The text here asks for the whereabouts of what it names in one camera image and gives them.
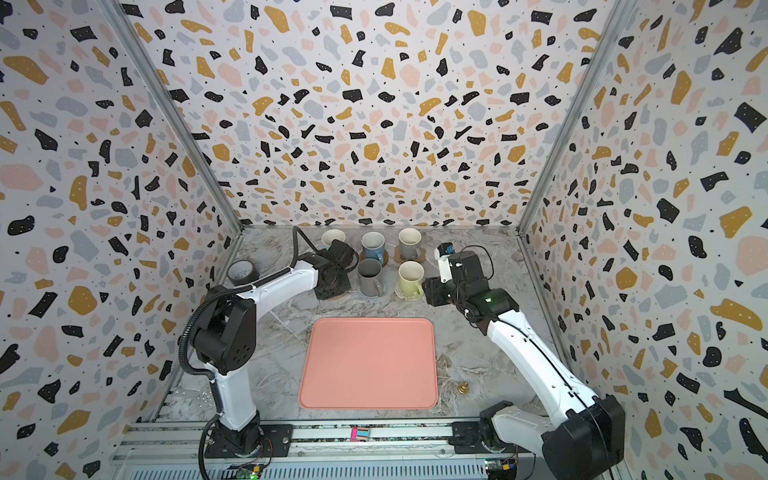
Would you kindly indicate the white mug grey handle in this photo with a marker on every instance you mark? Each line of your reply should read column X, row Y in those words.
column 410, row 243

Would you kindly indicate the dark grey mug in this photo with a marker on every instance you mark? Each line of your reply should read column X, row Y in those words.
column 369, row 272

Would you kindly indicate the white mug blue handle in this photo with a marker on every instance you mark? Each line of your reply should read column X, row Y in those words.
column 331, row 235

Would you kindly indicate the beige patterned round coaster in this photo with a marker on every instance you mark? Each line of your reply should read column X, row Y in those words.
column 404, row 297

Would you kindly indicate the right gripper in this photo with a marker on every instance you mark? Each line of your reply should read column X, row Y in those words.
column 436, row 291

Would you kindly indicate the aluminium front rail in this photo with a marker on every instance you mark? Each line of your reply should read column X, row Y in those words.
column 429, row 448

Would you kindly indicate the light blue mug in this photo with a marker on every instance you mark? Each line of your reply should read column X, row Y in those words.
column 373, row 244

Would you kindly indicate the white mug green handle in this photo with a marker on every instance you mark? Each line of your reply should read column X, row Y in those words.
column 410, row 277

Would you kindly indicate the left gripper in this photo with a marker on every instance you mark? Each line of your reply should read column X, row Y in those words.
column 328, row 295

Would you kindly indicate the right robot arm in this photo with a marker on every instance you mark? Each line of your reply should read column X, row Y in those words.
column 581, row 435

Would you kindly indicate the paw print wooden coaster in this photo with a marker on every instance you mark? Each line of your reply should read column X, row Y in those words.
column 420, row 257

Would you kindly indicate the pink silicone tray mat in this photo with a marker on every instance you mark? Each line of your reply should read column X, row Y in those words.
column 370, row 364

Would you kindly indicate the black tape roll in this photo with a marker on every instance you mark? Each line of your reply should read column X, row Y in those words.
column 242, row 272

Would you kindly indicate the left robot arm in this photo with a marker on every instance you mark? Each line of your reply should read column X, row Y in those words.
column 220, row 337

